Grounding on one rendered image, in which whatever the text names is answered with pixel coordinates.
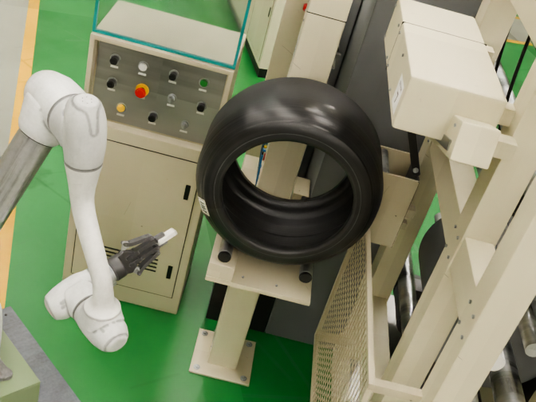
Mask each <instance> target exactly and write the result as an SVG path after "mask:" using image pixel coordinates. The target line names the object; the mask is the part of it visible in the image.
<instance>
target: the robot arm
mask: <svg viewBox="0 0 536 402"><path fill-rule="evenodd" d="M23 96H24V98H23V102H22V108H21V111H20V115H19V118H18V127H19V129H18V130H17V132H16V134H15V135H14V137H13V139H12V140H11V141H10V144H9V145H8V147H7V148H6V150H5V151H4V153H3V155H2V157H1V158H0V230H1V229H2V227H3V226H4V224H5V222H6V220H7V219H8V218H9V216H10V214H11V213H12V211H13V209H14V208H15V207H16V205H17V203H18V201H19V200H20V198H21V197H22V195H23V194H24V192H25V191H26V188H27V187H28V186H29V185H30V182H31V181H32V179H33V178H34V176H35V175H36V173H37V171H38V169H39V168H40V166H41V165H42V163H43V162H44V160H45V158H46V157H47V155H48V154H49V152H50V151H51V149H52V147H56V146H58V145H59V144H60V146H61V147H63V154H64V165H65V171H66V175H67V180H68V186H69V197H70V203H71V208H72V213H73V219H74V222H75V225H76V228H77V233H78V236H79V239H80V242H81V246H82V250H83V252H84V255H85V260H86V262H87V266H88V268H87V269H86V270H83V271H81V272H78V273H75V274H73V275H71V276H69V277H67V278H66V279H65V280H63V281H62V282H60V283H58V284H57V285H56V286H55V287H53V288H52V289H51V290H50V291H49V292H48V293H47V294H46V295H45V307H46V309H47V310H48V312H49V313H50V315H51V316H52V317H53V318H54V319H55V320H64V319H67V318H69V317H72V318H73V319H74V320H75V321H76V323H77V325H78V327H79V328H80V330H81V332H82V333H83V334H84V335H85V336H86V338H87V339H88V340H89V341H90V342H91V343H92V344H93V345H94V346H95V347H97V348H98V349H99V350H101V351H104V352H115V351H117V350H118V349H120V348H122V347H123V346H124V345H125V343H126V342H127V339H128V327H127V325H126V323H125V322H124V316H123V313H122V310H121V306H120V302H119V301H118V300H117V299H116V298H115V297H114V292H113V287H114V286H115V285H116V281H119V280H121V279H122V278H124V277H125V276H127V274H131V273H135V274H137V275H139V276H140V275H141V274H142V273H143V271H144V269H145V268H146V267H147V266H148V265H150V264H151V263H152V262H153V261H154V260H155V259H156V258H157V257H158V256H159V255H160V247H162V246H163V245H165V244H167V243H168V240H169V239H170V238H173V237H174V236H176V235H177V232H176V230H174V229H173V228H171V229H169V230H167V231H165V232H160V233H159V234H157V235H155V236H152V235H151V234H144V235H141V236H139V237H137V238H133V239H130V240H128V241H121V242H120V243H121V244H122V247H121V250H119V252H118V253H117V254H114V255H113V256H111V257H110V258H107V257H106V253H105V250H104V244H103V241H102V237H101V231H100V228H99V224H98V221H97V214H96V210H95V202H94V196H95V190H96V186H97V181H98V178H99V175H100V173H101V169H102V166H103V161H104V154H105V151H106V144H107V118H106V114H105V111H104V107H103V105H102V103H101V101H100V100H99V99H98V98H97V97H95V96H94V95H91V94H88V93H86V92H85V91H84V90H83V89H82V88H81V87H80V86H79V85H78V84H77V83H76V82H75V81H73V80H72V79H71V78H69V77H67V76H65V75H63V74H60V73H58V72H55V71H52V70H42V71H39V72H36V73H35V74H33V75H32V76H31V77H30V78H29V79H28V81H27V82H26V85H25V88H24V93H23ZM140 243H141V244H140ZM138 244H139V245H138ZM135 245H138V246H136V247H133V248H132V249H130V250H126V249H128V248H129V247H130V246H135ZM143 259H144V260H143ZM138 263H140V264H139V265H138V266H137V264H138ZM12 376H13V372H12V370H11V369H9V368H8V367H7V366H6V365H5V364H4V363H3V361H2V360H1V358H0V381H5V380H10V379H11V378H12Z"/></svg>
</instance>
